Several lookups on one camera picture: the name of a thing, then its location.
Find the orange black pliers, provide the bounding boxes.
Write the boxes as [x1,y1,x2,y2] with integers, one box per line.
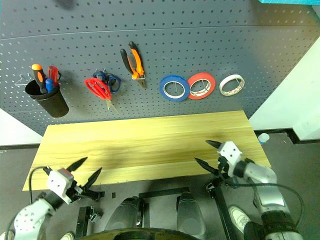
[120,41,147,89]

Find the dark rounded robot foot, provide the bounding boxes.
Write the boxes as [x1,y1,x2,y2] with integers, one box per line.
[176,191,207,240]
[103,196,146,231]

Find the black metal table frame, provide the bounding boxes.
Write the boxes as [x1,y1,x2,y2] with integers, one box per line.
[76,186,238,240]

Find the blue handled scissors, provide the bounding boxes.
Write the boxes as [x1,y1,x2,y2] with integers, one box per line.
[92,71,122,94]

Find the blue screwdriver handle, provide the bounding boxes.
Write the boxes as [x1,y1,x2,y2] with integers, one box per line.
[44,78,55,93]

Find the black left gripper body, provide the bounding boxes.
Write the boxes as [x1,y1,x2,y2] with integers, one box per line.
[65,180,105,201]

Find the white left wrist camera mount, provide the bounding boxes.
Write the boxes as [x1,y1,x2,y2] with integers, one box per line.
[46,168,75,205]

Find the white tape roll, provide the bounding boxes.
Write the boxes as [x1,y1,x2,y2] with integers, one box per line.
[219,73,246,97]

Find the black cup holder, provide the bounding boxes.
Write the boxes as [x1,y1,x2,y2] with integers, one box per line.
[24,78,70,118]

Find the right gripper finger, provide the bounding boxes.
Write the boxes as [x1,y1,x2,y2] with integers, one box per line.
[205,139,223,150]
[194,157,223,178]

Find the dark curved robot torso rim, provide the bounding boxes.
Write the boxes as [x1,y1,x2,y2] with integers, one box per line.
[82,226,198,240]

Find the grey metal pegboard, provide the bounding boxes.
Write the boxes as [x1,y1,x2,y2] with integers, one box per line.
[0,0,320,137]

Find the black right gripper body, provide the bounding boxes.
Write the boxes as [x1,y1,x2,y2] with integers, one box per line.
[216,155,231,180]

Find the red tape roll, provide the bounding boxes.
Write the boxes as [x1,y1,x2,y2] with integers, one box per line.
[187,72,217,100]

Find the clear plastic bottle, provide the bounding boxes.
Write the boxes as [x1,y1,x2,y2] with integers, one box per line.
[258,132,270,145]

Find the orange black screwdriver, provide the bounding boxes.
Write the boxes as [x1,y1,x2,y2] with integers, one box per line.
[31,63,48,95]

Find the red screwdriver handle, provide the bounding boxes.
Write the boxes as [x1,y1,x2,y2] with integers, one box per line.
[47,65,61,87]

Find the silver wire triangle hook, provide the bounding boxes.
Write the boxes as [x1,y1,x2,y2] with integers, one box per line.
[14,73,31,86]

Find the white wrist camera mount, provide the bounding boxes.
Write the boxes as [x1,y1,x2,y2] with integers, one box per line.
[216,141,243,177]
[46,168,75,205]

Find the red handled scissors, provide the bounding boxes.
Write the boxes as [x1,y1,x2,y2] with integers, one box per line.
[84,77,120,115]

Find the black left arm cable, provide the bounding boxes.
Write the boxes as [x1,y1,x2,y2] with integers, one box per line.
[28,166,51,203]

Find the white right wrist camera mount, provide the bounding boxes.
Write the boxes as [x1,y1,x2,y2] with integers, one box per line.
[216,141,243,177]

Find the blue tape roll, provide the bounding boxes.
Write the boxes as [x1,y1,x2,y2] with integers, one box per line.
[159,74,191,103]

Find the teal panel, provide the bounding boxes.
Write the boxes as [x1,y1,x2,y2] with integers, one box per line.
[258,0,320,5]

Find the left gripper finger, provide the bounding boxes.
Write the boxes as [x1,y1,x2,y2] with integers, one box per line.
[81,166,103,193]
[65,156,89,174]

